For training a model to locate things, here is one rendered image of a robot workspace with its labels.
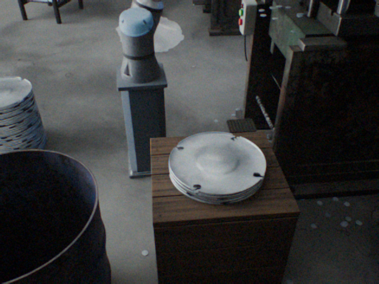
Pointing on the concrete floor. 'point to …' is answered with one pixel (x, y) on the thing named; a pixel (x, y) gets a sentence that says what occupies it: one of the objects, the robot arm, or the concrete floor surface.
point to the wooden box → (221, 226)
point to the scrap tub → (50, 220)
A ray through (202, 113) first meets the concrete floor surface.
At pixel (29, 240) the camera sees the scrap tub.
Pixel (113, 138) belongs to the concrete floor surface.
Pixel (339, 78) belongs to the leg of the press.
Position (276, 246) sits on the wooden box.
